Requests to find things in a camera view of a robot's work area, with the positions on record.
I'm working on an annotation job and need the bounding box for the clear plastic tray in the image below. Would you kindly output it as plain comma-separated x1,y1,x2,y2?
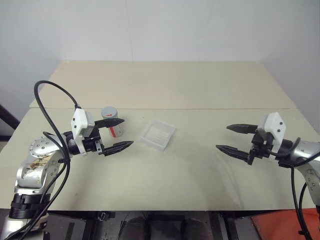
139,119,177,152

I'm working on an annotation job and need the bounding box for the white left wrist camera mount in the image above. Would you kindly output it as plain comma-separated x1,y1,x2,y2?
71,107,96,155

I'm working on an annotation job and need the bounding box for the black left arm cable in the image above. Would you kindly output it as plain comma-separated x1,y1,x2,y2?
4,80,82,240

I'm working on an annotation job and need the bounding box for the black slanted frame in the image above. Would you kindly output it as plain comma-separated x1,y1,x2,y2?
0,103,21,141

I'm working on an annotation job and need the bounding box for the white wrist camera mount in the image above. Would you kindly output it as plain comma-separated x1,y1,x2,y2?
71,107,96,155
257,111,289,154

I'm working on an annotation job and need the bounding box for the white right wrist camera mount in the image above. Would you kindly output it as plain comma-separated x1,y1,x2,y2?
257,111,289,154

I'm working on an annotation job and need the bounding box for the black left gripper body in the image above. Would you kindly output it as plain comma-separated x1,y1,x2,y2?
81,125,105,156

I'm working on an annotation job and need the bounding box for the orange red mat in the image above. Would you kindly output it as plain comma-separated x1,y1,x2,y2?
250,209,320,240

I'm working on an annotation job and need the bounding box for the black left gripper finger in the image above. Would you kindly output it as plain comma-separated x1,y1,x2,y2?
100,140,135,158
94,118,125,130

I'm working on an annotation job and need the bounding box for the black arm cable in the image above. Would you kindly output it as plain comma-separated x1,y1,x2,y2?
4,80,82,240
269,136,320,240

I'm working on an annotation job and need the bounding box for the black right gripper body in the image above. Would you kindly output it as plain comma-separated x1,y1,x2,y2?
249,128,275,166

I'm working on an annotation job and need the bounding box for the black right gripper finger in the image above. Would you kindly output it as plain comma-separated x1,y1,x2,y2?
225,123,259,135
215,144,254,166

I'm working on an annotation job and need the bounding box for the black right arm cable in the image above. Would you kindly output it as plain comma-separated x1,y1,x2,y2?
269,136,320,240

